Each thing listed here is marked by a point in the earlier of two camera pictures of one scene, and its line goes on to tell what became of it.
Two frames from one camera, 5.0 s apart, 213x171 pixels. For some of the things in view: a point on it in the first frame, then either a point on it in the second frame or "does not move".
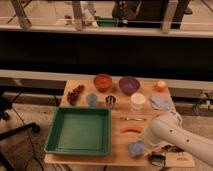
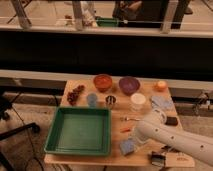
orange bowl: (103, 82) does not move
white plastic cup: (137, 101) does not move
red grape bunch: (72, 96) does not move
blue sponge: (136, 149) to (127, 146)
